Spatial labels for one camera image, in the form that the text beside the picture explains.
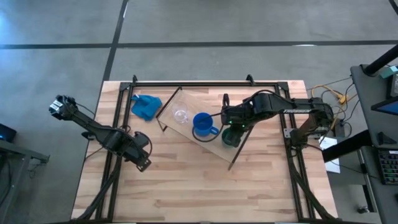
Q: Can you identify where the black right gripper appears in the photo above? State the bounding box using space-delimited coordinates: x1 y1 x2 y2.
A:
221 104 254 147

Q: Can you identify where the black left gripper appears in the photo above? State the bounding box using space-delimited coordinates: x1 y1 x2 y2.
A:
123 131 152 173

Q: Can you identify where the green cup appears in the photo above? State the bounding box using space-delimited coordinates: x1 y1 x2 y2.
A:
221 126 243 148

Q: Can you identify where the blue mug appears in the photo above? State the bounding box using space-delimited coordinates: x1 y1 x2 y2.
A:
192 112 220 138

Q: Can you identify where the wooden shelf with black legs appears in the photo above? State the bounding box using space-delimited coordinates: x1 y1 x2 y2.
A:
155 86 255 171

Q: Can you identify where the blue cloth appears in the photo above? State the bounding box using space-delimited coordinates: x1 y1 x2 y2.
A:
130 94 163 122

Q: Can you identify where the white paper sheet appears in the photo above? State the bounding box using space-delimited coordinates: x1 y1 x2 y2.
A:
319 136 341 174

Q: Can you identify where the black beam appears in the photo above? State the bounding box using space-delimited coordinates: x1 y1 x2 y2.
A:
322 129 373 163

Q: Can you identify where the grey metal stand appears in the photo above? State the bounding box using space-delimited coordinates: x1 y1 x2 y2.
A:
0 123 50 224

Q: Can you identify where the grey side desk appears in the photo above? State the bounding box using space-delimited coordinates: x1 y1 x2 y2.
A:
350 63 398 224

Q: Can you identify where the black box with blue light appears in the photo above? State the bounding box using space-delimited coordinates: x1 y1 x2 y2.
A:
0 123 18 143

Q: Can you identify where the tablet with blue screen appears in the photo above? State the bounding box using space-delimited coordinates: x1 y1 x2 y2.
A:
371 98 398 116

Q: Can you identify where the black keyboard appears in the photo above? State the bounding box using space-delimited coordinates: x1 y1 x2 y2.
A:
378 150 398 186

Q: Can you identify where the black pole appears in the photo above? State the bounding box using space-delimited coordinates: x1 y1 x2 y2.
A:
363 44 398 77

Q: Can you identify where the teal box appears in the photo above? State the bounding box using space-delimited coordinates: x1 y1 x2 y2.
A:
379 64 398 79

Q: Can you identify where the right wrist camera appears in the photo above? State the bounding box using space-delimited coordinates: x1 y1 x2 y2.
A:
225 119 249 130

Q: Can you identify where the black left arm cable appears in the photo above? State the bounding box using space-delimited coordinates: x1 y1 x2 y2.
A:
141 131 154 158

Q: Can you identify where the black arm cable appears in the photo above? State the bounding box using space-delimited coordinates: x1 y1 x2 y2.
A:
141 131 154 158
192 113 225 143

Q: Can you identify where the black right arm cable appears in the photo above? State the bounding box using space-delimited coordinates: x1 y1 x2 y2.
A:
192 113 225 143

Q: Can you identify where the black aluminium table frame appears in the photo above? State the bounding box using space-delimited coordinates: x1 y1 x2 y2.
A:
74 74 335 223

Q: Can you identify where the yellow cable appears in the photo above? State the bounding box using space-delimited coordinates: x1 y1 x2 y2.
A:
312 84 349 131

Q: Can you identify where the black triangular bracket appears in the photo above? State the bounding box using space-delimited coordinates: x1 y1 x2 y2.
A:
377 131 398 146

